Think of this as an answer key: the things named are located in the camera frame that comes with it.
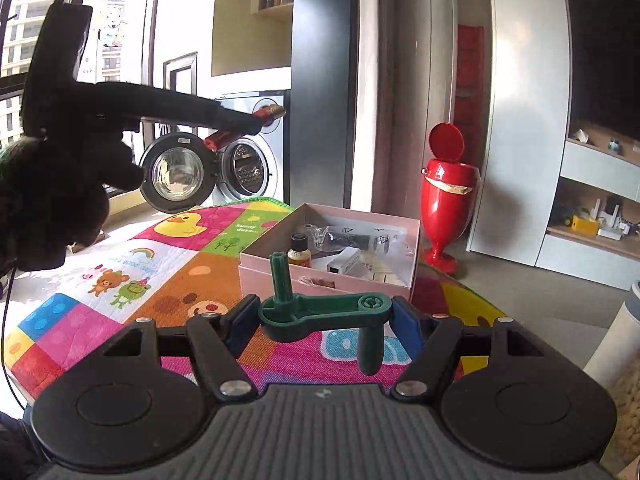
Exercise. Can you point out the white and wood TV cabinet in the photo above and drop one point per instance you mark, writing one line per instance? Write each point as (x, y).
(595, 165)

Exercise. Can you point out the silver washing machine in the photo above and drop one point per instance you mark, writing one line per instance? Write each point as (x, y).
(272, 175)

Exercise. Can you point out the clear jar of beans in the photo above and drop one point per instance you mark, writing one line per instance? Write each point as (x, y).
(627, 410)

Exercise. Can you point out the orange liquid bottle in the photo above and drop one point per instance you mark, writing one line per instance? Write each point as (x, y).
(299, 256)

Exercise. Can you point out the bear window sticker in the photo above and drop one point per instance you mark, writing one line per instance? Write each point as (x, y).
(111, 25)

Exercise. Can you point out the pink cardboard box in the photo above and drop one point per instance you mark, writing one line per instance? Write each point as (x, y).
(280, 280)

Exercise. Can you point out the white router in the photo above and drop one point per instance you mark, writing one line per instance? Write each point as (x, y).
(612, 222)

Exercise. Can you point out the colourful cartoon play mat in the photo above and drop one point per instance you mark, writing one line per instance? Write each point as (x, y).
(100, 320)

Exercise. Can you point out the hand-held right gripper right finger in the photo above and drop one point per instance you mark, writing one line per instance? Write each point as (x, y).
(405, 325)

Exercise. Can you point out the red trash bin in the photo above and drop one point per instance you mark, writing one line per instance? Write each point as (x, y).
(447, 200)

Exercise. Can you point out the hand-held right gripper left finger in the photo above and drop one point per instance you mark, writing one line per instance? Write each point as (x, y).
(245, 325)

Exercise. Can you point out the dark tall cabinet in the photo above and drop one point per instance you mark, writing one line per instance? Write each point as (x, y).
(322, 85)

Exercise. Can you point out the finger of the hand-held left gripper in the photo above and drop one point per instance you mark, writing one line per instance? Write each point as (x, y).
(200, 110)

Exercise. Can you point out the clear bag with black parts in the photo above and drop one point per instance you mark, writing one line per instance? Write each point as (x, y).
(350, 237)

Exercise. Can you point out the white thermos bottle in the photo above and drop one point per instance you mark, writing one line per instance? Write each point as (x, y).
(615, 350)

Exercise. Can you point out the black television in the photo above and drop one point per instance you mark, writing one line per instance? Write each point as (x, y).
(605, 60)

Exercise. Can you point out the white tall cabinet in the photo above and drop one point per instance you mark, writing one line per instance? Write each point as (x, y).
(520, 110)

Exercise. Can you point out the red wall hanging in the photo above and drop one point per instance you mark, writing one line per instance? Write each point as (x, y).
(470, 75)

